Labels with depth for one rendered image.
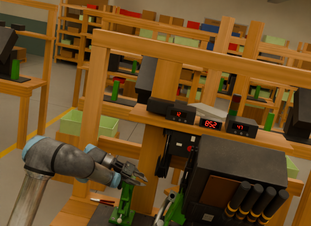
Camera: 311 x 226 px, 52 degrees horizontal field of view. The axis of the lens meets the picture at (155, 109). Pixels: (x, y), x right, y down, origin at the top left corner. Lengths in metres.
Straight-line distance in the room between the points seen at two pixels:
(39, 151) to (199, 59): 0.99
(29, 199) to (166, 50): 1.03
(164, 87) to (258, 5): 9.89
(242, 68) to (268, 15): 9.84
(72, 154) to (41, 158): 0.11
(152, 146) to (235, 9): 9.79
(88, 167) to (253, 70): 1.04
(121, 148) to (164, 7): 9.62
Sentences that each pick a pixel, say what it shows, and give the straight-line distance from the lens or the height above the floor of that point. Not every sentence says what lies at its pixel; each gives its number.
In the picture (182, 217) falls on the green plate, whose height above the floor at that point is 1.14.
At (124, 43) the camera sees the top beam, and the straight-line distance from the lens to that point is 1.83.
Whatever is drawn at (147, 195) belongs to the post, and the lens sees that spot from 2.07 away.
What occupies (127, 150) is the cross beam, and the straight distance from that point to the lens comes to 2.06.
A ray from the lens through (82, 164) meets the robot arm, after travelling 1.23.
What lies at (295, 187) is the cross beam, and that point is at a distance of 2.19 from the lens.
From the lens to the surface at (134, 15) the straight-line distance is 8.48.
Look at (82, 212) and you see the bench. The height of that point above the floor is 0.88.
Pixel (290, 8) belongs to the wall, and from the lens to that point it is 11.79.
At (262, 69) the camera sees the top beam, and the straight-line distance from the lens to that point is 1.83.
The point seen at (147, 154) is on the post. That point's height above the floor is 1.27.
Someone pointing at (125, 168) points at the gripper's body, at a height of 1.32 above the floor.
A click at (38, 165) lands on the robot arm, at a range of 1.26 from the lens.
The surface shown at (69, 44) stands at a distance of 11.55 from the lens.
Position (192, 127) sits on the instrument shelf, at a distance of 1.75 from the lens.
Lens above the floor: 2.05
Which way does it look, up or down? 15 degrees down
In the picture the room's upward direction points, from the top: 11 degrees clockwise
